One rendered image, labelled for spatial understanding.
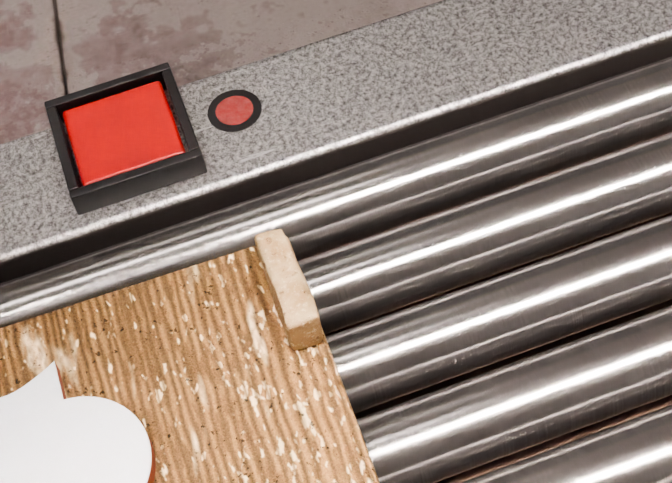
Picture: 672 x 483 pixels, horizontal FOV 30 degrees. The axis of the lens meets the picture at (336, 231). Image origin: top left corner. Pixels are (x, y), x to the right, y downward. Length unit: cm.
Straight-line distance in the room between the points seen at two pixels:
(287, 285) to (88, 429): 12
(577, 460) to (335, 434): 11
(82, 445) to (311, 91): 26
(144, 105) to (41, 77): 136
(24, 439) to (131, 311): 9
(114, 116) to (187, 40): 135
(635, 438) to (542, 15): 28
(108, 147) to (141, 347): 14
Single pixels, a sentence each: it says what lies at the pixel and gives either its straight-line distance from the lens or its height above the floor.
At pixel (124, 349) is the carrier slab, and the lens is 63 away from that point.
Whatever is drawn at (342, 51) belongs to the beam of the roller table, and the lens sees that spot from 76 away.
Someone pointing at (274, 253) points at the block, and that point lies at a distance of 62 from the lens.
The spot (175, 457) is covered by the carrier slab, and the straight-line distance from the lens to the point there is 60.
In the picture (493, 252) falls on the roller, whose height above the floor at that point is 91.
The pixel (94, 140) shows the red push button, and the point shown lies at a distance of 73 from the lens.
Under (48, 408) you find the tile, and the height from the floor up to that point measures 95.
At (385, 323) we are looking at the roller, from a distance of 64.
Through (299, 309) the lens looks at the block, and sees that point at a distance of 60.
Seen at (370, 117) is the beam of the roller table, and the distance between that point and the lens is 72.
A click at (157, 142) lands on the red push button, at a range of 71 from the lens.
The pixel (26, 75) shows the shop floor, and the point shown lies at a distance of 211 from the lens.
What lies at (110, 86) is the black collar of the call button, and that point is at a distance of 75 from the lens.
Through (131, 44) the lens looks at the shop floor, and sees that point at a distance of 210.
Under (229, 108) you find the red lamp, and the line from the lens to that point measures 74.
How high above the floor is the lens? 147
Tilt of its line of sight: 55 degrees down
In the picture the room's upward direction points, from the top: 10 degrees counter-clockwise
